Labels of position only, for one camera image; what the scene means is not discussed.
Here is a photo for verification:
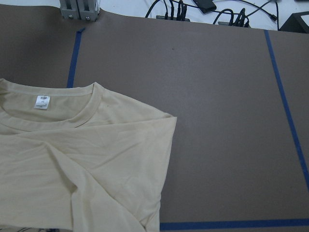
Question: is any cream long-sleeve printed shirt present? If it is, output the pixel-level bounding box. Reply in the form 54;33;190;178
0;79;177;232

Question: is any black phone on desk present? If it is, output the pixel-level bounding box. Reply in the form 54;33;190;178
193;0;217;14

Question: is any black device with label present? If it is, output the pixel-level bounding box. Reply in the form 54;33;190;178
280;11;309;34

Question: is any aluminium frame post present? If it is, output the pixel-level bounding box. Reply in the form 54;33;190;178
60;0;100;21

